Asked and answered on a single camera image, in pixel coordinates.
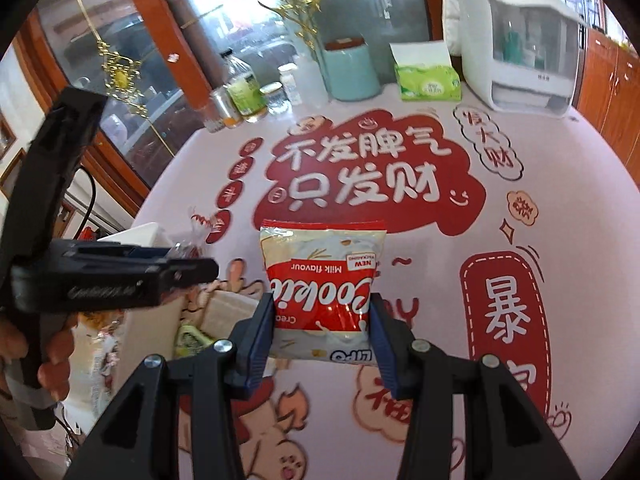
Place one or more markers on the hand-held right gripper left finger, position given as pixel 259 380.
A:
pixel 257 345

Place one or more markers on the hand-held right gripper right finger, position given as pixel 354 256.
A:
pixel 386 347

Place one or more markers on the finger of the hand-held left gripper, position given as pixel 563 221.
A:
pixel 195 270
pixel 110 250

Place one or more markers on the red white cookie packet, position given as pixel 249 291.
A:
pixel 320 285

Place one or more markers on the person's left hand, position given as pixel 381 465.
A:
pixel 55 360

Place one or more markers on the green snack packet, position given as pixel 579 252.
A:
pixel 191 340

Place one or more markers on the wooden framed glass door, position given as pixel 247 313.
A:
pixel 240 15
pixel 85 50

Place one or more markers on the plastic bottle yellow liquid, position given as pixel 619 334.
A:
pixel 245 92

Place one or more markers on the small glass jar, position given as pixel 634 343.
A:
pixel 274 100

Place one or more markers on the pink printed tablecloth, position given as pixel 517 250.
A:
pixel 500 185

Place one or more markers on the white pill bottle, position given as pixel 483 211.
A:
pixel 289 85

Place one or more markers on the white squeeze bottle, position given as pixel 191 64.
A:
pixel 310 82

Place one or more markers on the teal canister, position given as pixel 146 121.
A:
pixel 350 72

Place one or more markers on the green tissue box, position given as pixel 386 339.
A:
pixel 427 80

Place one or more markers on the white countertop cabinet appliance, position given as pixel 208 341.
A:
pixel 480 35

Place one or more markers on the wooden cabinet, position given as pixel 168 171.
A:
pixel 610 90

